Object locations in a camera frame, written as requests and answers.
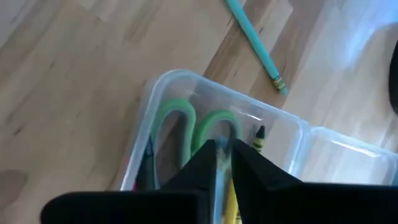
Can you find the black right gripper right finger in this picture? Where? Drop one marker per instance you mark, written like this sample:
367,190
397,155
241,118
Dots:
280,202

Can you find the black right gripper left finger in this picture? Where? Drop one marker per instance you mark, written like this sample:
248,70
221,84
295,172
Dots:
186,205

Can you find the clear blue pen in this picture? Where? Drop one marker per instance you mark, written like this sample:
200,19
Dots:
222,186

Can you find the black pen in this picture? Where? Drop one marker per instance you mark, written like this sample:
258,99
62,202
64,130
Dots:
146,171

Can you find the dark green crayon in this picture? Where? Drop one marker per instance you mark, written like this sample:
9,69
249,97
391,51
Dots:
259,141

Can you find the clear plastic supply box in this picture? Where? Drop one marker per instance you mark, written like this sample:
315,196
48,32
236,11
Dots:
280,137

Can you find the teal pencil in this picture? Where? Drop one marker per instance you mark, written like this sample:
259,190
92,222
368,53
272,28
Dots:
255,40

